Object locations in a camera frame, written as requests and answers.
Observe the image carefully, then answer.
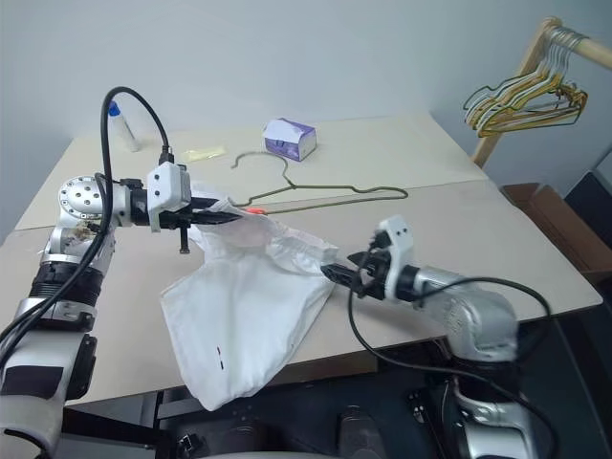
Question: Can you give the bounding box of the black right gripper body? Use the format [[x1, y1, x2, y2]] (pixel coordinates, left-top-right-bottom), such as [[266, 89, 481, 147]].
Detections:
[[356, 242, 396, 301]]

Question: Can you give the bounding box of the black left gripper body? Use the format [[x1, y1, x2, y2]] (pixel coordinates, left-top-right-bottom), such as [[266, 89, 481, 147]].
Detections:
[[159, 193, 194, 255]]

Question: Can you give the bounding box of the white cloth garment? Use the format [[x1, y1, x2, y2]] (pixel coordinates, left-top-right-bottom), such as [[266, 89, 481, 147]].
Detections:
[[160, 180, 340, 412]]

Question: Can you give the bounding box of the pale yellow plastic packet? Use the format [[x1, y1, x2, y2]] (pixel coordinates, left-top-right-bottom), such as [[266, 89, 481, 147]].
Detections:
[[184, 145, 226, 164]]

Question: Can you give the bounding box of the white bottle blue cap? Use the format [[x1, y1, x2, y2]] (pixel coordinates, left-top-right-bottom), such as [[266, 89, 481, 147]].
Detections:
[[107, 100, 143, 153]]

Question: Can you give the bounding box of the purple tissue box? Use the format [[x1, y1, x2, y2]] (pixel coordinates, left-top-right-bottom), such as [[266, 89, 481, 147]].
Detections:
[[263, 118, 317, 162]]

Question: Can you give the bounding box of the brown cardboard box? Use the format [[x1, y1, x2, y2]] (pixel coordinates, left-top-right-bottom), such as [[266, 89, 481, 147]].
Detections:
[[501, 183, 612, 288]]

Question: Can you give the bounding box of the black case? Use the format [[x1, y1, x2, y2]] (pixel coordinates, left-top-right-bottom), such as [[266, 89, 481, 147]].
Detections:
[[563, 169, 612, 216]]

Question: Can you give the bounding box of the wooden clothes rack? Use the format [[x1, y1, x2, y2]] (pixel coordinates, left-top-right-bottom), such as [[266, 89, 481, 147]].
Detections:
[[470, 16, 612, 168]]

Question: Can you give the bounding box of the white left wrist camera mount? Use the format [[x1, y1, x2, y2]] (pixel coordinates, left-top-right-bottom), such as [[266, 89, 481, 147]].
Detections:
[[145, 161, 192, 234]]

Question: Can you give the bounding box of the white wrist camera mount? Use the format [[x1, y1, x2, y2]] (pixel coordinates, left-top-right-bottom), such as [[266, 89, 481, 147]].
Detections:
[[375, 214, 416, 303], [145, 161, 192, 234]]

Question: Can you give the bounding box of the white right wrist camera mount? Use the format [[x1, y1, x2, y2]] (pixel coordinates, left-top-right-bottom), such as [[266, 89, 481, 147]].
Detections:
[[375, 214, 416, 303]]

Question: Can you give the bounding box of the olive wire hanger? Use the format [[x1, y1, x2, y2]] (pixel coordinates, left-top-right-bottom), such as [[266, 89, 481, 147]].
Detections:
[[230, 151, 410, 214]]

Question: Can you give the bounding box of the black table frame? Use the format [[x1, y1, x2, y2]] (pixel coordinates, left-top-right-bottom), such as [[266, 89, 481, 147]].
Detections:
[[61, 382, 202, 450]]

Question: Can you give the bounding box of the bunch of wire hangers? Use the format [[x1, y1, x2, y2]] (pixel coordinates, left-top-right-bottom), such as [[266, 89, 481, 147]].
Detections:
[[462, 28, 582, 138]]

